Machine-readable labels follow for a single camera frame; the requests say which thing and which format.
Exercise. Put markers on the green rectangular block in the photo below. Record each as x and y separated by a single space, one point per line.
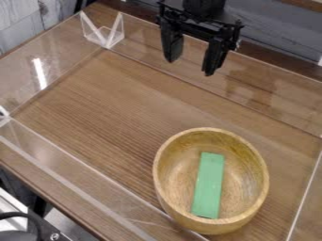
208 191

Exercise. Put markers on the black metal table clamp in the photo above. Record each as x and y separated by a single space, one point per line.
54 227

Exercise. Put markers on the brown wooden bowl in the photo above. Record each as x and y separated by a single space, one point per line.
245 188

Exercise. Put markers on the clear acrylic table barrier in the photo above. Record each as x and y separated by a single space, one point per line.
91 110

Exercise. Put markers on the clear acrylic corner bracket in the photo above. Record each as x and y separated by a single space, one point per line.
105 36

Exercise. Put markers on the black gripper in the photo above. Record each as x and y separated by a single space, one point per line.
205 20

